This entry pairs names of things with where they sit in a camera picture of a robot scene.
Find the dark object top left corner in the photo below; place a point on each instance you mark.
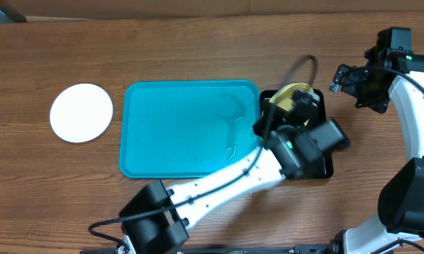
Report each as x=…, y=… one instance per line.
x=10, y=14

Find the white plate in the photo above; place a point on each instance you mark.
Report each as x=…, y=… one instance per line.
x=81, y=113

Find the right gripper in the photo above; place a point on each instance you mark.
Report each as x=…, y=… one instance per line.
x=353, y=77

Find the black water tray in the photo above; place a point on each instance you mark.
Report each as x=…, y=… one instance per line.
x=321, y=106

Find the teal plastic tray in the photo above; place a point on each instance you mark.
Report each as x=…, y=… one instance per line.
x=187, y=129

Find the yellow-green plate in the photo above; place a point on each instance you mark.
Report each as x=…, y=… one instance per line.
x=295, y=105

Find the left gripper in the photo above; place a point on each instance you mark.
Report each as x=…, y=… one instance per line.
x=259, y=129

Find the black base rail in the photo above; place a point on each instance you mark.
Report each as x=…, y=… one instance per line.
x=298, y=249

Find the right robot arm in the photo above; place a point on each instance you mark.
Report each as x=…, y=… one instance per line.
x=399, y=220

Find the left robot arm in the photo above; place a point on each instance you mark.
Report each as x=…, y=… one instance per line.
x=298, y=141

